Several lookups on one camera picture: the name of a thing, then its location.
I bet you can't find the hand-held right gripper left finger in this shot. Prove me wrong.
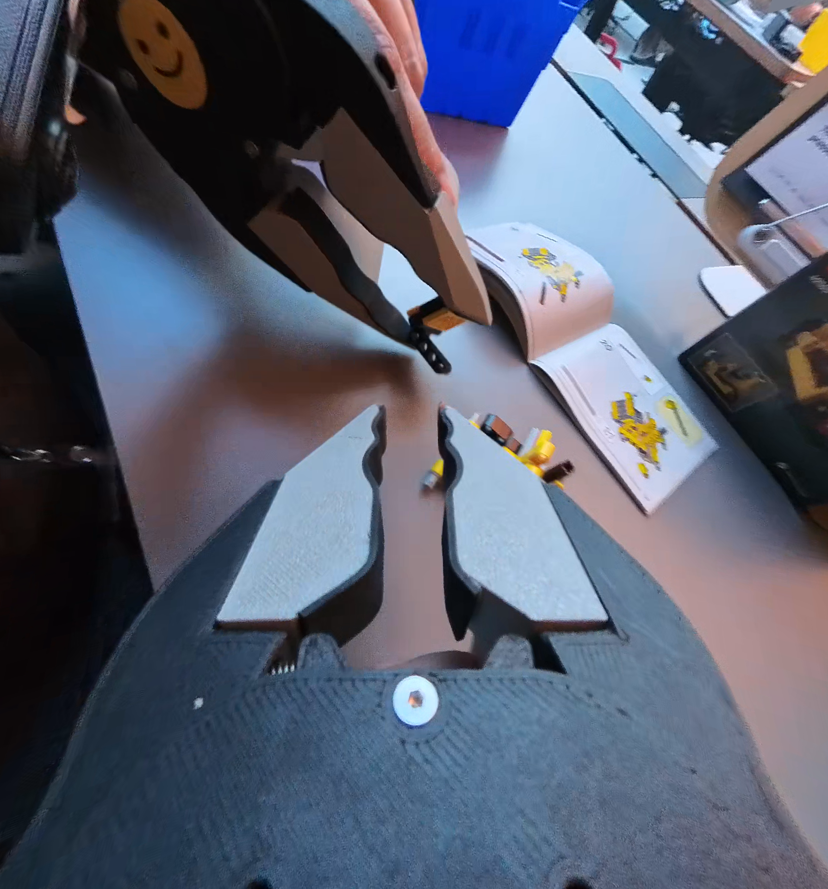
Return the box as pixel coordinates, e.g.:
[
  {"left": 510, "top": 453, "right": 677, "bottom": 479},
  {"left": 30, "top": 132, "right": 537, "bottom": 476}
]
[{"left": 216, "top": 405, "right": 388, "bottom": 626}]

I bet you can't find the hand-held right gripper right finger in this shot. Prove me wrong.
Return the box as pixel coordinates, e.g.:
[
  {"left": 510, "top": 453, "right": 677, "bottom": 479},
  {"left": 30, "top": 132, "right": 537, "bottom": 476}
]
[{"left": 438, "top": 404, "right": 610, "bottom": 641}]

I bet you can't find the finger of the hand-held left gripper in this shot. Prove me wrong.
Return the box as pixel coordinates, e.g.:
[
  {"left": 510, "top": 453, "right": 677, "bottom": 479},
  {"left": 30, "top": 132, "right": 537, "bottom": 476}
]
[
  {"left": 247, "top": 184, "right": 418, "bottom": 344},
  {"left": 317, "top": 107, "right": 493, "bottom": 326}
]

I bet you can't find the yellow and black lego assembly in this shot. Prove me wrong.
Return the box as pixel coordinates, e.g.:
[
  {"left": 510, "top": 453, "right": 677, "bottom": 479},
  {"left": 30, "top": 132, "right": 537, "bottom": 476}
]
[{"left": 405, "top": 297, "right": 472, "bottom": 376}]

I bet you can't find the yellow lego pieces cluster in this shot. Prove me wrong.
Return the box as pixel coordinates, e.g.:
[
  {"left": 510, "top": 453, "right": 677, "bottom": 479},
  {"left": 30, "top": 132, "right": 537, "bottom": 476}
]
[{"left": 500, "top": 427, "right": 557, "bottom": 480}]

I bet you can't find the lego instruction booklet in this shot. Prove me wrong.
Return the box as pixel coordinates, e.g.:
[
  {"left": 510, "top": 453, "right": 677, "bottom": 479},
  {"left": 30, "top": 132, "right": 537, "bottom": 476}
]
[{"left": 466, "top": 222, "right": 720, "bottom": 516}]

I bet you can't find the dark lego set box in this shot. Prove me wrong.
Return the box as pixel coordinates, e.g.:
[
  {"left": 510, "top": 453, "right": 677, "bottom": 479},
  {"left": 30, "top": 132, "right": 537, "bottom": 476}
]
[{"left": 678, "top": 232, "right": 828, "bottom": 539}]

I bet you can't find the person's left hand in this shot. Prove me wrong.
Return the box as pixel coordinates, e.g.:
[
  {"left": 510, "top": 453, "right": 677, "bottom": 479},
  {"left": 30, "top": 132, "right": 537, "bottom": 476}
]
[{"left": 351, "top": 0, "right": 461, "bottom": 209}]

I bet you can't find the blue plastic bin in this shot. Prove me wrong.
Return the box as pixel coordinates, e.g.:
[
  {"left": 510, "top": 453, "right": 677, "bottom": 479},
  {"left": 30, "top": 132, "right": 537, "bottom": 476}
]
[{"left": 414, "top": 0, "right": 588, "bottom": 129}]

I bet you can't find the dark grey desk mat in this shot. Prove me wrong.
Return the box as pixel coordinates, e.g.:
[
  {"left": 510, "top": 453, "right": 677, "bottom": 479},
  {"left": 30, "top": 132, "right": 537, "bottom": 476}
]
[{"left": 567, "top": 69, "right": 710, "bottom": 199}]

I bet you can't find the person's dark clothing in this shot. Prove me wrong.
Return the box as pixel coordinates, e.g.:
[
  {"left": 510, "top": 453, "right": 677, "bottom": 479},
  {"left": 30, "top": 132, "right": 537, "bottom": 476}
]
[{"left": 0, "top": 250, "right": 154, "bottom": 883}]

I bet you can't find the black office chair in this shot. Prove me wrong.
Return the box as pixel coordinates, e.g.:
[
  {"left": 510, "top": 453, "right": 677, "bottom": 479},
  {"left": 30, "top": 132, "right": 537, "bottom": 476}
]
[{"left": 643, "top": 28, "right": 790, "bottom": 147}]

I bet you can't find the computer monitor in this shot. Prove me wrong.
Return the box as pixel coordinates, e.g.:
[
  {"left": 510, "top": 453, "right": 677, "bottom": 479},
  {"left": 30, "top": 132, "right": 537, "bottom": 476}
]
[{"left": 698, "top": 59, "right": 828, "bottom": 319}]

